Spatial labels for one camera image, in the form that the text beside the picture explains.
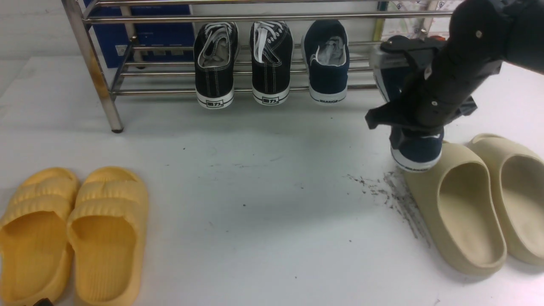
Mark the stainless steel shoe rack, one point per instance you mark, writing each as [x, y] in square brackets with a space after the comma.
[100, 12]

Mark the yellow rubber slipper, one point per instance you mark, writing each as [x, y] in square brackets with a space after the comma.
[36, 255]
[107, 230]

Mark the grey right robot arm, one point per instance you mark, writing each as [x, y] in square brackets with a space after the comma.
[506, 30]

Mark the beige foam slide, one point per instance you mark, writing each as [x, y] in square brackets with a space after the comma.
[517, 187]
[454, 198]

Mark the navy canvas sneaker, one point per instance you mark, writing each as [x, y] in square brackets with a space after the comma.
[418, 151]
[325, 51]

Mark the right yellow rubber slipper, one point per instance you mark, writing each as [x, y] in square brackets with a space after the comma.
[107, 230]

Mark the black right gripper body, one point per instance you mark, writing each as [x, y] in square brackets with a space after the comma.
[439, 89]

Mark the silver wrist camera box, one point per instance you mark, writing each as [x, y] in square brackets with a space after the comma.
[380, 59]

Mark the left yellow rubber slipper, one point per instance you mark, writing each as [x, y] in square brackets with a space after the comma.
[36, 255]

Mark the right black canvas sneaker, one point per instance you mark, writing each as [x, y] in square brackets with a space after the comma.
[271, 46]

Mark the left beige foam slide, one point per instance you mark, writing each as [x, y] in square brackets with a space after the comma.
[454, 198]

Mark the right beige foam slide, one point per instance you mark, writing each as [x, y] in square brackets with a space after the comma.
[517, 187]

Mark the left black canvas sneaker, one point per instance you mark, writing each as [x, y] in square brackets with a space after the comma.
[215, 50]

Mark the black canvas sneaker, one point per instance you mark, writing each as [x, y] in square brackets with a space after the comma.
[215, 50]
[271, 46]

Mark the blue box behind rack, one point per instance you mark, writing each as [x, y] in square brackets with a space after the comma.
[113, 38]

